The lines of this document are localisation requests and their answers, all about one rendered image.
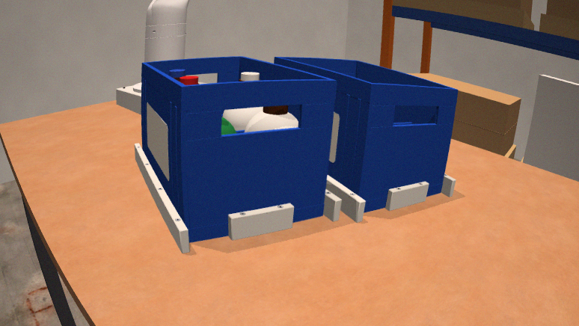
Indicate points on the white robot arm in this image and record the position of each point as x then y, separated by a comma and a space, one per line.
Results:
163, 41

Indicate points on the blue plastic crate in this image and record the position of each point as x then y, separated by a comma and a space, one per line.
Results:
208, 176
374, 149

